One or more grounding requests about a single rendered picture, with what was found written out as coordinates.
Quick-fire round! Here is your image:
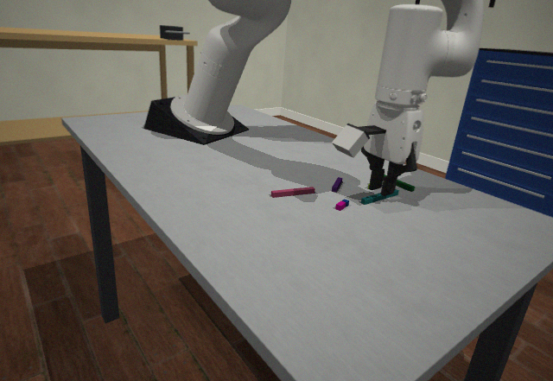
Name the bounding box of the purple rod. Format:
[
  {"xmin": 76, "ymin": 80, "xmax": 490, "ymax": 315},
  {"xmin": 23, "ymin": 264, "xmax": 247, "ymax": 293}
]
[{"xmin": 332, "ymin": 177, "xmax": 342, "ymax": 192}]

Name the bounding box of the pink rod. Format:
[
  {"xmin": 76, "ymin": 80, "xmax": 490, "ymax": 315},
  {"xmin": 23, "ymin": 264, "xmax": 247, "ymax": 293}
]
[{"xmin": 271, "ymin": 187, "xmax": 315, "ymax": 198}]

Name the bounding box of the magenta rod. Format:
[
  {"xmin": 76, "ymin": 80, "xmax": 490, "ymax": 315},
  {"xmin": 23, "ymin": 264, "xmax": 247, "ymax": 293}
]
[{"xmin": 335, "ymin": 201, "xmax": 346, "ymax": 211}]

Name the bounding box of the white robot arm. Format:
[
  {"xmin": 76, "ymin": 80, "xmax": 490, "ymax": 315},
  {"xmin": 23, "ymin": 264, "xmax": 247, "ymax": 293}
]
[{"xmin": 170, "ymin": 0, "xmax": 484, "ymax": 158}]

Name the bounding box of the turquoise rod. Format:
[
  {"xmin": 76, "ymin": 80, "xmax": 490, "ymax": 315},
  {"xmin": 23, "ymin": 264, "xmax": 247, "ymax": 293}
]
[{"xmin": 361, "ymin": 189, "xmax": 399, "ymax": 205}]

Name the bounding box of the dark green rod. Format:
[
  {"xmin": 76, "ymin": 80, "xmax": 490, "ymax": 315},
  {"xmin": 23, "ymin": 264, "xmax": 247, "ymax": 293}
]
[{"xmin": 396, "ymin": 180, "xmax": 415, "ymax": 192}]

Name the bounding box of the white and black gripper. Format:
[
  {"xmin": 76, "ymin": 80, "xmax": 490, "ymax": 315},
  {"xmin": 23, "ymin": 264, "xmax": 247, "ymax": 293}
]
[{"xmin": 361, "ymin": 100, "xmax": 423, "ymax": 196}]

